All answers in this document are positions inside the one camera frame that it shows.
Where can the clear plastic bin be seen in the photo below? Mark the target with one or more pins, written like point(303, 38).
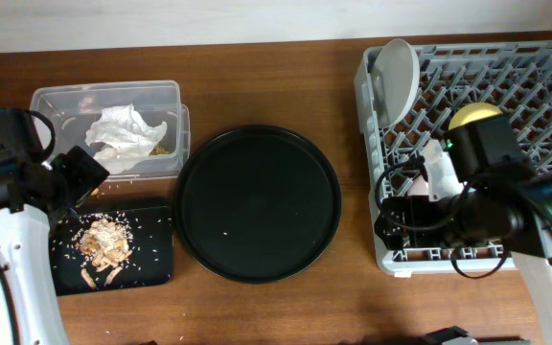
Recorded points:
point(73, 109)

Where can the black rectangular tray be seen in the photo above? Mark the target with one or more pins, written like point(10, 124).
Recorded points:
point(155, 213)

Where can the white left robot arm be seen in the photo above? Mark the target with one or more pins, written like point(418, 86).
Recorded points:
point(33, 199)

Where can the grey plate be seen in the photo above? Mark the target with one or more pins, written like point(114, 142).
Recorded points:
point(395, 78)

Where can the grey dishwasher rack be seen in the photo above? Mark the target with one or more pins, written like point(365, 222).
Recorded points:
point(516, 77)

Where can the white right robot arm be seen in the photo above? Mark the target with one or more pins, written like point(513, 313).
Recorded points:
point(514, 208)

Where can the white napkin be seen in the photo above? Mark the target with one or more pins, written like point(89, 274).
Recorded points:
point(122, 135)

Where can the pink cup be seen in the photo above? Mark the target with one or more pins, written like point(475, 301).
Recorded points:
point(419, 187)

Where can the yellow bowl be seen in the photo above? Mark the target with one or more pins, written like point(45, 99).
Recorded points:
point(473, 112)

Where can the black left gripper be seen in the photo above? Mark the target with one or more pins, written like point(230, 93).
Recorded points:
point(86, 172)

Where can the black round tray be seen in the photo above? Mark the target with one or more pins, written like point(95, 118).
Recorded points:
point(257, 204)

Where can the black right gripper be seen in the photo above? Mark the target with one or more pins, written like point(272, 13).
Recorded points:
point(416, 209)

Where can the rice and food scraps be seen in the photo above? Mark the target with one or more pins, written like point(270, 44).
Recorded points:
point(111, 250)

